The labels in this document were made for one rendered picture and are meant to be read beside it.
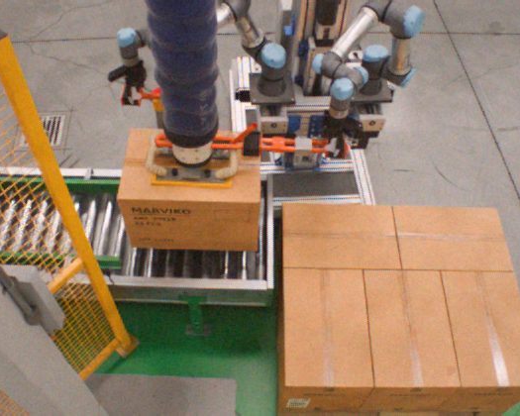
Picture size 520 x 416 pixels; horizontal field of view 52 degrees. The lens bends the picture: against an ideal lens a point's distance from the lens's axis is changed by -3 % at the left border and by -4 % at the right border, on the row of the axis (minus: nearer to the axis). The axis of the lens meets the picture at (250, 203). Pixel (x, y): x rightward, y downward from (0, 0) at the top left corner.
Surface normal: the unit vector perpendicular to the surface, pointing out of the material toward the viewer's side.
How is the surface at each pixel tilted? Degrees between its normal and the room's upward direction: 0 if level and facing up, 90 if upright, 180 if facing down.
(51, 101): 0
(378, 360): 0
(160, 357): 0
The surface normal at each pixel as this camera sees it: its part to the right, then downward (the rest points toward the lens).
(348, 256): 0.03, -0.58
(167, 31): -0.31, 0.58
